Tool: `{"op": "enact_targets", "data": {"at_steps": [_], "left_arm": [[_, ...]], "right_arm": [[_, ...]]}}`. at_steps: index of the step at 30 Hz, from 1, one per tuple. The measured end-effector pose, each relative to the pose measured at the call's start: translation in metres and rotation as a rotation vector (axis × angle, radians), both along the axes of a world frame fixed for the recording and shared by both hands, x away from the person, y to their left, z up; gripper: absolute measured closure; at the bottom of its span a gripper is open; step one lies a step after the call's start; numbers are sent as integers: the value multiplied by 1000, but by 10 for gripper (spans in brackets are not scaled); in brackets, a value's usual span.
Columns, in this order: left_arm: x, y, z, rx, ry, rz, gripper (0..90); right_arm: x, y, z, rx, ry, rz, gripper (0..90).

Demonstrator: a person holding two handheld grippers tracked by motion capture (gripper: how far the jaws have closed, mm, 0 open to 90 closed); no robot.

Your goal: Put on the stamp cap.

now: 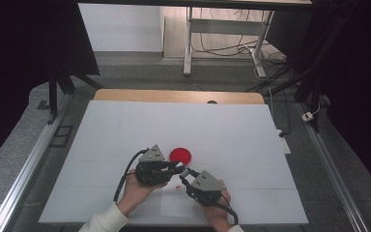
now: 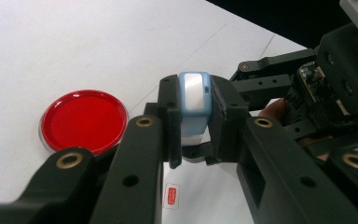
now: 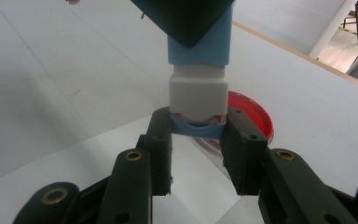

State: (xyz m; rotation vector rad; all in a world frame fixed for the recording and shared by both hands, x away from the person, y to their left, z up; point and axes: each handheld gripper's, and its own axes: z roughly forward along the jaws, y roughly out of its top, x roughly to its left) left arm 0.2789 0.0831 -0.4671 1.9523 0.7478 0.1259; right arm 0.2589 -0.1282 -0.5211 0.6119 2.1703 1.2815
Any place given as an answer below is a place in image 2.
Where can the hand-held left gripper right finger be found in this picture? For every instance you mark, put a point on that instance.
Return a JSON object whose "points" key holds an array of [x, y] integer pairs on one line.
{"points": [[228, 124]]}

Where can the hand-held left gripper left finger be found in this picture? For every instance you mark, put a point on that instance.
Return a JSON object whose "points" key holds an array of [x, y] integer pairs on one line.
{"points": [[169, 118]]}

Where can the red round dish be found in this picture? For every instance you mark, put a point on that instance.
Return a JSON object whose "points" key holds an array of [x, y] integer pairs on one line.
{"points": [[84, 119]]}

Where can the black curtain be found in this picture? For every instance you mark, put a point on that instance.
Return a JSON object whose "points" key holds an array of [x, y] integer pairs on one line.
{"points": [[286, 18]]}

